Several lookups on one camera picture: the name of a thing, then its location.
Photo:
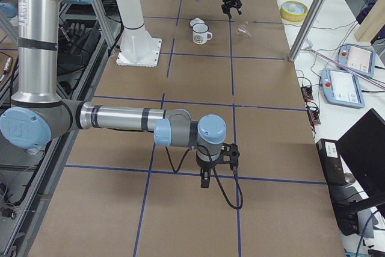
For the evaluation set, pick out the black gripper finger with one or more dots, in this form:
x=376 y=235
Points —
x=238 y=5
x=205 y=179
x=226 y=10

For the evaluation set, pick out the white enamel mug blue rim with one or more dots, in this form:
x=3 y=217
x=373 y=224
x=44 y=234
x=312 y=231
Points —
x=201 y=33

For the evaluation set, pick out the yellow tape roll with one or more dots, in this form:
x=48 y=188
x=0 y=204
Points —
x=293 y=11

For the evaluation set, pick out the orange black connector box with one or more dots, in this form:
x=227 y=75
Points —
x=306 y=92

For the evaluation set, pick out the black computer box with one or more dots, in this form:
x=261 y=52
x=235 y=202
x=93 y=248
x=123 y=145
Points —
x=331 y=162

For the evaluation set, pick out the near teach pendant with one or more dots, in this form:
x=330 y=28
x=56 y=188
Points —
x=341 y=88

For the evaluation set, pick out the teach pendant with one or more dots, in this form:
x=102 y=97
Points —
x=357 y=58
x=341 y=88

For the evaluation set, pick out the far teach pendant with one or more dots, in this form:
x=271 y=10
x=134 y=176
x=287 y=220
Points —
x=357 y=58

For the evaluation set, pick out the black monitor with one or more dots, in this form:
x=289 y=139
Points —
x=362 y=149

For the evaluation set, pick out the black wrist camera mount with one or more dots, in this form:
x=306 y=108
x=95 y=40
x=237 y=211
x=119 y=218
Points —
x=229 y=155

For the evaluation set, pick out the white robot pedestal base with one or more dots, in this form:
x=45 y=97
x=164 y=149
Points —
x=137 y=47

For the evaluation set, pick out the aluminium frame post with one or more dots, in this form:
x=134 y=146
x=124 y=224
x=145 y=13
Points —
x=305 y=29

